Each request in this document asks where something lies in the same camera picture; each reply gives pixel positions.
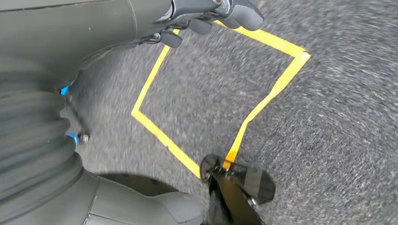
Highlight ribbed grey left arm sleeve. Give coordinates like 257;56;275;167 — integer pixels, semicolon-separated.
0;69;84;215

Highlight yellow floor tape square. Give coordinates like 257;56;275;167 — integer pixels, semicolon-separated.
131;20;312;179

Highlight blue metal shelf rack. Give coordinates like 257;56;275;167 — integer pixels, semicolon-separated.
60;86;90;145

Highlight black robot foot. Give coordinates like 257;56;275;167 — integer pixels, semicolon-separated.
199;154;276;225

